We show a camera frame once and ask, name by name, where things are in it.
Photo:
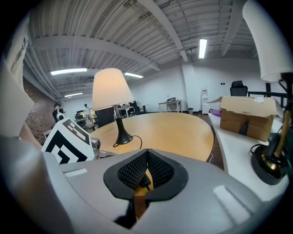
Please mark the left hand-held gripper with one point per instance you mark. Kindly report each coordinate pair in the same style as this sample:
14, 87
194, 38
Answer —
66, 141

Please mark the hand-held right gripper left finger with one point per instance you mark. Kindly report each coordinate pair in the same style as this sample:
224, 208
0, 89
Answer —
87, 189

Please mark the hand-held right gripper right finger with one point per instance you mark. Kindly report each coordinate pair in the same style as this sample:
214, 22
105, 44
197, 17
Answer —
196, 196

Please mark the lit table lamp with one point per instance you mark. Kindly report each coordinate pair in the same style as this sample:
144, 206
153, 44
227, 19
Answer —
110, 89

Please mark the person's left forearm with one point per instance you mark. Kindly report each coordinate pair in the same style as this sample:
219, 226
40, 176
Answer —
29, 137

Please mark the small white desk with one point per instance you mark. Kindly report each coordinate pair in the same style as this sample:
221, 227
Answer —
47, 134

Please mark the panda backpack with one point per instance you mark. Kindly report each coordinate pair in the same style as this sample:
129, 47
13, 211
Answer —
60, 117

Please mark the black mesh office chair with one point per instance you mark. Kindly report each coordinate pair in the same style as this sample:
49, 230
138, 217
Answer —
104, 117

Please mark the ceiling tube fixture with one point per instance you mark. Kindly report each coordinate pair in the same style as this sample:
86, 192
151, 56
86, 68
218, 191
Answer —
134, 75
202, 48
68, 71
73, 94

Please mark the person's patterned shirt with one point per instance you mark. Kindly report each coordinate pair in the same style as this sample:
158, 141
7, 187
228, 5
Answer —
13, 102

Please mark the round wooden table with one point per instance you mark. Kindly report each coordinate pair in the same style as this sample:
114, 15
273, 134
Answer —
164, 132

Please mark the dark trash bin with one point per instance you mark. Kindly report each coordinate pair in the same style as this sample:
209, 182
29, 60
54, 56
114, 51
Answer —
190, 111

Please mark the purple bag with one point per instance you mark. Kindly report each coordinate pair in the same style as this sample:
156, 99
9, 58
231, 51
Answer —
215, 112

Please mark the open cardboard box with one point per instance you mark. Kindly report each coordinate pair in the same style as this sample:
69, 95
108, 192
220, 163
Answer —
247, 118

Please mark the beige top desk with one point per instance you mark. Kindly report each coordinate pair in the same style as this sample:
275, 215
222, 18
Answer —
170, 104

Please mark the white water dispenser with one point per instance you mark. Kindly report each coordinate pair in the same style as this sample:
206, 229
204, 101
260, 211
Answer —
205, 100

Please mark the black device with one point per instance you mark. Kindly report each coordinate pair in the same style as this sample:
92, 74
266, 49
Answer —
171, 99

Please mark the white shade gold stem lamp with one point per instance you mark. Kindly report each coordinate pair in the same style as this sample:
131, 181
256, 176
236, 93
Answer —
267, 45

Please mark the black metal frame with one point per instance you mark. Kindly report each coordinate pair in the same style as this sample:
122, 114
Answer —
267, 92

